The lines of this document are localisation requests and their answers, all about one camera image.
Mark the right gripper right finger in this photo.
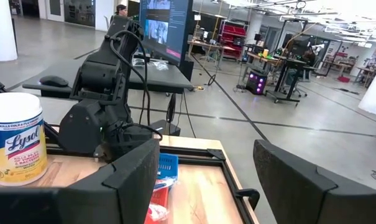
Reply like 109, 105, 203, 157
252, 139, 376, 224

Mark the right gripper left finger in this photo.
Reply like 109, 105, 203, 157
58, 138, 161, 224

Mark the blue toothbrush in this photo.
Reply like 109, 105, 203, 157
153, 176, 178, 191

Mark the orange plastic basket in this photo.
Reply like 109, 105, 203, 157
144, 185, 170, 224

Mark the blue plastic basket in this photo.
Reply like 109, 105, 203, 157
157, 152, 179, 181

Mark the black desk foot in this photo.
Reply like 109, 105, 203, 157
150, 119, 181, 137

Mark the black standing desk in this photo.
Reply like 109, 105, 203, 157
264, 57, 308, 104

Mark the purple-lit computer tower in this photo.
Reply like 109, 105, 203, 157
245, 70, 268, 96

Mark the white-lidded wipes canister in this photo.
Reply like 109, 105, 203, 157
0, 91, 48, 187

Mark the white round pillar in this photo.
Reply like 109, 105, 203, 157
358, 58, 376, 118
0, 0, 18, 62

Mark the person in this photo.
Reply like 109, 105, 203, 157
114, 4, 129, 18
301, 46, 316, 82

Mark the clear plastic bag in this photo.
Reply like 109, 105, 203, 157
133, 58, 170, 71

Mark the black computer mouse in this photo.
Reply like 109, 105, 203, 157
39, 75, 70, 88

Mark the red storage shelf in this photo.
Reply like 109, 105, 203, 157
218, 20, 249, 60

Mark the wooden work table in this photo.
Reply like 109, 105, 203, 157
187, 40, 236, 70

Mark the blue monitor screen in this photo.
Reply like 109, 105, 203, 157
139, 0, 194, 67

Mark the black frame hook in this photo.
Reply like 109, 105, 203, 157
236, 188, 260, 211

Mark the black desk cable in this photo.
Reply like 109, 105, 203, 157
165, 91, 198, 139

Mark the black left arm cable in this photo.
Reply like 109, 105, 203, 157
109, 29, 152, 126

